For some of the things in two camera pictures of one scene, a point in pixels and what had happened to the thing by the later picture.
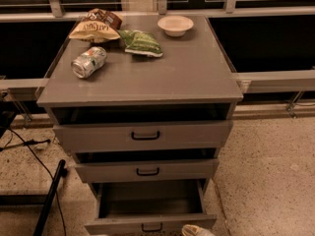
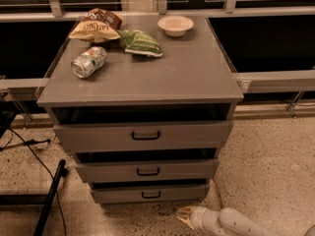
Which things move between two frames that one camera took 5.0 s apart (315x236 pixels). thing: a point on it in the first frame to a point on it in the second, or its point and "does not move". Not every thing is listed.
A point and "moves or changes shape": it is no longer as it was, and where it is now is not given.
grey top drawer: x=143 y=128 does not move
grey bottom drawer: x=149 y=207 moves or changes shape
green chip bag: x=141 y=42 does not move
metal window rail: x=251 y=83 does not move
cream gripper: x=196 y=230 to x=201 y=217
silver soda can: x=89 y=62 does not move
